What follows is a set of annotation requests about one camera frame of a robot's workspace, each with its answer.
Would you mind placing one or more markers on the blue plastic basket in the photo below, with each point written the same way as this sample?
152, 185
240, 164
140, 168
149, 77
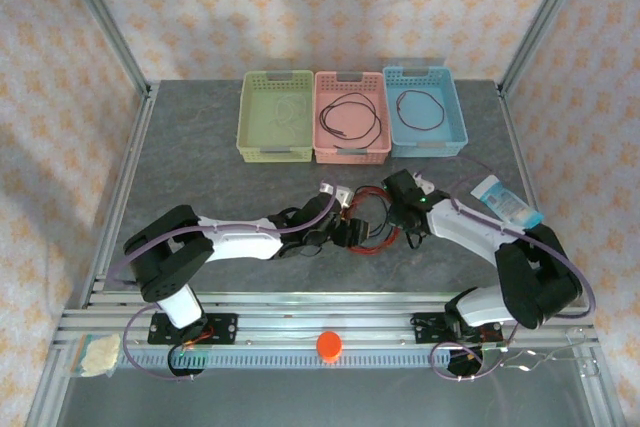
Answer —
425, 112

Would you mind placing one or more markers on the pink plastic basket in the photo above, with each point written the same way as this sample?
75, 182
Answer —
350, 119

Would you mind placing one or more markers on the green plastic basket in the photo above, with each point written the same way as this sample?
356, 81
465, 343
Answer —
260, 117

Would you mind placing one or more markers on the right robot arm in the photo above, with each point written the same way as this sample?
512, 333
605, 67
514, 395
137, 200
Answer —
525, 272

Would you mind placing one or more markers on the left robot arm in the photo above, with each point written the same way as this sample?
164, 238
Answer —
235, 239

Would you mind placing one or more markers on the blue white wipes packet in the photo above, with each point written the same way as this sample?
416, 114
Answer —
510, 202

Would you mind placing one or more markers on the orange round button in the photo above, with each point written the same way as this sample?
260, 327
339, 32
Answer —
329, 344

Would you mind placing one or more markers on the small beige bag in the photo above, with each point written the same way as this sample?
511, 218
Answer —
97, 357

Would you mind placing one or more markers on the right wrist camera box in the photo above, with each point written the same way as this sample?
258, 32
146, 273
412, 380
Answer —
425, 181

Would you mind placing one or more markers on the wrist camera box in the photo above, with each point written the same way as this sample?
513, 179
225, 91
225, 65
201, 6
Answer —
342, 194
425, 181

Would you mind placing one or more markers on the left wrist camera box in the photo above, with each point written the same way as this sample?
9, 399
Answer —
342, 194

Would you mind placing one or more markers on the aluminium mounting rail beam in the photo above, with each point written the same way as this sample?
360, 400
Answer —
300, 319

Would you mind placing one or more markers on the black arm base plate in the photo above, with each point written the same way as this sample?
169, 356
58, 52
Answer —
425, 327
225, 329

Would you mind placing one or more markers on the aluminium table side rail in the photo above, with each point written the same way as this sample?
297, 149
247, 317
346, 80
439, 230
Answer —
511, 122
124, 182

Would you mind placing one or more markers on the aluminium frame post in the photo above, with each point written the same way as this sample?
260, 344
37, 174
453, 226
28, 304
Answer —
542, 22
106, 22

